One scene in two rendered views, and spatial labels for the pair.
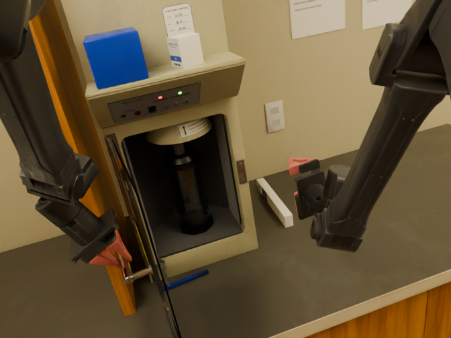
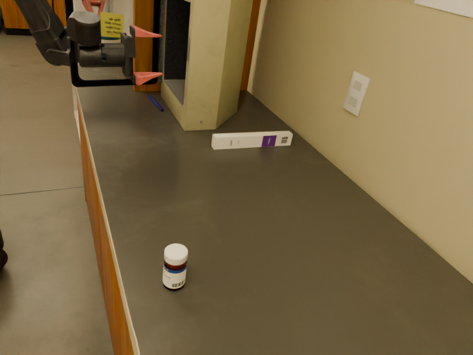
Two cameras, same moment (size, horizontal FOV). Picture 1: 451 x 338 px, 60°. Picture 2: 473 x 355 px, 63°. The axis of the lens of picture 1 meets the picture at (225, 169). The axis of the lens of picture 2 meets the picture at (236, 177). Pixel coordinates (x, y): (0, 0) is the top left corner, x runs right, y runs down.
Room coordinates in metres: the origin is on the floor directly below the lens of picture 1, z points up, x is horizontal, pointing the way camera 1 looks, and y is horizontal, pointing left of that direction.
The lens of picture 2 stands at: (0.78, -1.22, 1.49)
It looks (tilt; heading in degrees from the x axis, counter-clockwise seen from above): 31 degrees down; 74
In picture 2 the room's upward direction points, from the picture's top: 9 degrees clockwise
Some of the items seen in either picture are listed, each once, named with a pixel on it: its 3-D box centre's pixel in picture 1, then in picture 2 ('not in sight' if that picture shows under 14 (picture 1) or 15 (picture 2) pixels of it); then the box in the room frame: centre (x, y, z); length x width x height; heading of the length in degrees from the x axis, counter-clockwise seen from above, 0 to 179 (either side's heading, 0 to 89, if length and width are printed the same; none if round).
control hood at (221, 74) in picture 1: (169, 93); not in sight; (0.82, 0.09, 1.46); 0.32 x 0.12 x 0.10; 102
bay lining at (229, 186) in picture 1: (180, 170); (210, 41); (0.99, 0.13, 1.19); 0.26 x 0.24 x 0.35; 102
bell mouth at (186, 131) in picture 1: (176, 121); not in sight; (0.98, 0.10, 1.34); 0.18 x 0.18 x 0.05
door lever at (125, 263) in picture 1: (134, 263); not in sight; (0.60, 0.20, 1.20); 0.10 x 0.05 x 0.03; 18
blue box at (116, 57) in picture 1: (116, 56); not in sight; (0.80, 0.17, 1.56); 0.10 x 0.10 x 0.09; 12
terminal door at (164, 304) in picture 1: (143, 243); (115, 27); (0.68, 0.20, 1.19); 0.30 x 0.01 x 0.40; 18
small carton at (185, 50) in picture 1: (185, 49); not in sight; (0.83, 0.04, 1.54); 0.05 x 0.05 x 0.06; 30
